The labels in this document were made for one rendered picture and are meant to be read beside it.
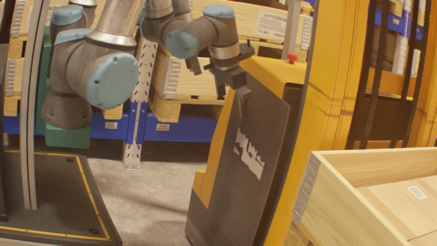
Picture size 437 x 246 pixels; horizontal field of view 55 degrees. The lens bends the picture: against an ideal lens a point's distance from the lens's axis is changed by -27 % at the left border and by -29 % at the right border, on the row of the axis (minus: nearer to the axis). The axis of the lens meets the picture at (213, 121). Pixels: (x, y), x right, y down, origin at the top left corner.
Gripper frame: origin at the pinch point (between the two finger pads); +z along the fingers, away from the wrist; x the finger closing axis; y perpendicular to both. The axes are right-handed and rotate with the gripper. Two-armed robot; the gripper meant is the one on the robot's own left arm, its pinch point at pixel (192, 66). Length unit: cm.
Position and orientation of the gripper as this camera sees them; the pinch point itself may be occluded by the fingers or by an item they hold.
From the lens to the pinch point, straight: 207.2
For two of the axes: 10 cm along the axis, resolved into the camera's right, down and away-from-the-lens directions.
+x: -2.3, -2.6, 9.4
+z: 2.5, 9.1, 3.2
